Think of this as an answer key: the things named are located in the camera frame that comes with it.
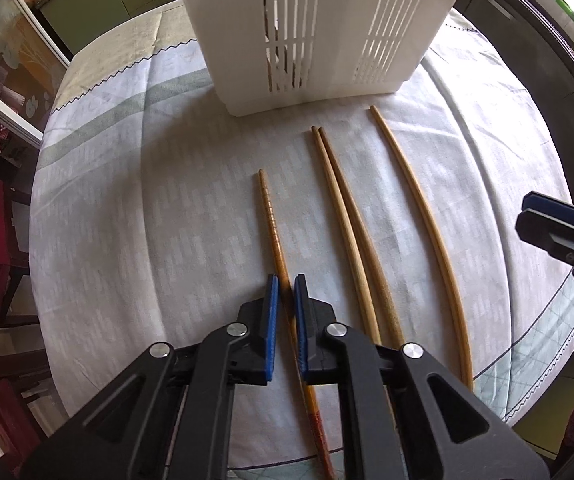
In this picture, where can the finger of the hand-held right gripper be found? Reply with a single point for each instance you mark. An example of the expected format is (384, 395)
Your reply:
(547, 203)
(547, 232)

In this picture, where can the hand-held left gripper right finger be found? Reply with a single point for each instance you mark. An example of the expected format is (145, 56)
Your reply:
(302, 330)

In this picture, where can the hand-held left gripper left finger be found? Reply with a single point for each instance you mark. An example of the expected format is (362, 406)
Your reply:
(272, 330)

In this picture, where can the brown patterned wooden chopstick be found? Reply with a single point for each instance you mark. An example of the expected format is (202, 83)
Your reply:
(366, 285)
(384, 285)

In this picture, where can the light bamboo chopstick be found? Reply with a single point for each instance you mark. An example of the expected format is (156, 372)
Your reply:
(442, 260)

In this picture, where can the orange-brown ridged chopstick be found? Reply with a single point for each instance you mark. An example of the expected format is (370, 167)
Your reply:
(269, 210)

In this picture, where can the white plastic utensil holder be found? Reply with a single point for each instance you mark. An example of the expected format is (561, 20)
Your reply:
(327, 10)

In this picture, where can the pale green patterned tablecloth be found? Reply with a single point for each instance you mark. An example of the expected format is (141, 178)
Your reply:
(167, 210)

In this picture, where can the dark green sink cabinet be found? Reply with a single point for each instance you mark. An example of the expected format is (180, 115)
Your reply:
(507, 35)

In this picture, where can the stainless steel double sink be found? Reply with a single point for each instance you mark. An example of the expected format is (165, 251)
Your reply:
(542, 2)

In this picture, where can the green drawer cabinet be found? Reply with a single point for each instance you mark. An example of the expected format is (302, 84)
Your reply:
(97, 15)

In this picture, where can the glass sliding door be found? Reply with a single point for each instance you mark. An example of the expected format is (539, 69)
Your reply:
(17, 60)

